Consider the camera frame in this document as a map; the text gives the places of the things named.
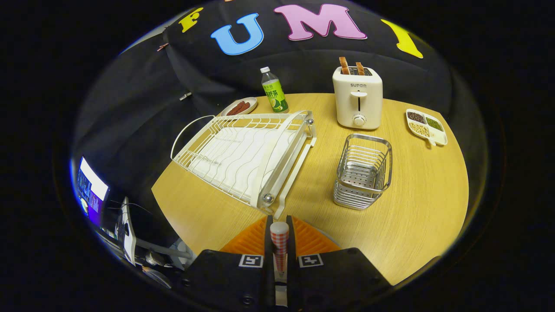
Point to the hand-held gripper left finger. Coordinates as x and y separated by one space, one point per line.
269 281

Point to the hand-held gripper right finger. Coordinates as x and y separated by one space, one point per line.
292 281

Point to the white divided dish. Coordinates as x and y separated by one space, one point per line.
440 138

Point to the white desktop device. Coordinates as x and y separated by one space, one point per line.
128 234

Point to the red sausage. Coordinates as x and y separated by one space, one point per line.
234 109
243 107

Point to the small beige saucer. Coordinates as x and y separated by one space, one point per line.
253 103

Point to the green label drink bottle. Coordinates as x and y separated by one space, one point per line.
274 95

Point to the white toaster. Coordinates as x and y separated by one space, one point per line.
357 104

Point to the computer monitor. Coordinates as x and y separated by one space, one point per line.
93 190

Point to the pile of yellow beans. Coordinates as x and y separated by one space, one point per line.
419 129

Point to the silver cloth clip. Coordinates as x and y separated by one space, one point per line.
185 95

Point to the pile of brown beans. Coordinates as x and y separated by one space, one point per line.
416 117

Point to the pile of green beans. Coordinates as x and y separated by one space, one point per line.
434 124

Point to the black backdrop cloth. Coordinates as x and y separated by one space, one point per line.
138 108

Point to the toast slice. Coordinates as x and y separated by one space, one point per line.
344 66
360 68

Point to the brown cloth clip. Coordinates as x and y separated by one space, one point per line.
162 46

